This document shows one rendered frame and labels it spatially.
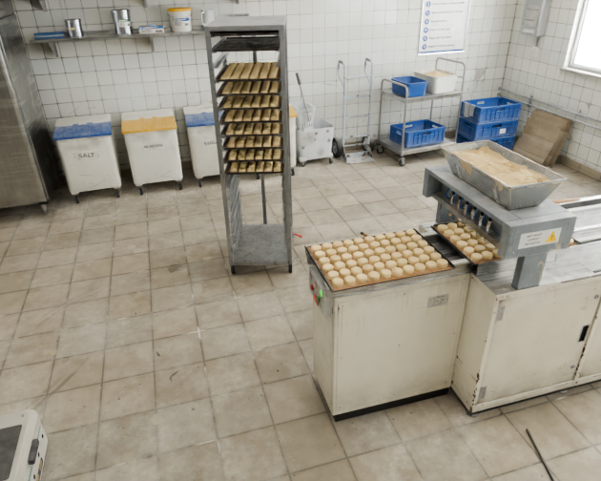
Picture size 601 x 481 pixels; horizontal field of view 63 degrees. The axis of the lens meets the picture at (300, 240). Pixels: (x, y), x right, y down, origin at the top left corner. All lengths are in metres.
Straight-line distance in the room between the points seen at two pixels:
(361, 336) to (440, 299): 0.42
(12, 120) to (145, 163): 1.24
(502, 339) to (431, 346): 0.34
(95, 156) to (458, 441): 4.20
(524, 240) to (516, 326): 0.50
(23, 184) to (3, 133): 0.50
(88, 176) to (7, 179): 0.72
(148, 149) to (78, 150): 0.66
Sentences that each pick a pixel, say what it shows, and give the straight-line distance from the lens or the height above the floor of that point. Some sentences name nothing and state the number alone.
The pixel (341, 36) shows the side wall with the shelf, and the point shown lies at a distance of 6.19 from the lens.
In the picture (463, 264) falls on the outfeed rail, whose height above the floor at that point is 0.89.
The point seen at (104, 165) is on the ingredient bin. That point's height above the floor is 0.38.
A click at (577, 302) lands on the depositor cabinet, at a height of 0.69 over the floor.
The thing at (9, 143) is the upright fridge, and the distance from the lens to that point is 5.20.
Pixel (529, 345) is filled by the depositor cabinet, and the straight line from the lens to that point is 2.71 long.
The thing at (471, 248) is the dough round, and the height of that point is 0.92.
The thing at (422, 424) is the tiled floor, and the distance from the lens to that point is 2.83.
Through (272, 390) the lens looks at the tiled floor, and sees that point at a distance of 2.93.
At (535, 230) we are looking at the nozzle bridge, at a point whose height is 1.14.
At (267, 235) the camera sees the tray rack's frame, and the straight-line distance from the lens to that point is 4.12.
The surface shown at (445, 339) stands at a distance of 2.64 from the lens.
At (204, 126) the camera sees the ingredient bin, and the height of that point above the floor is 0.69.
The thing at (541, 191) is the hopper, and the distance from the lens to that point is 2.32.
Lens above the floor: 2.12
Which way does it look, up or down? 29 degrees down
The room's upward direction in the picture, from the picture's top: 1 degrees counter-clockwise
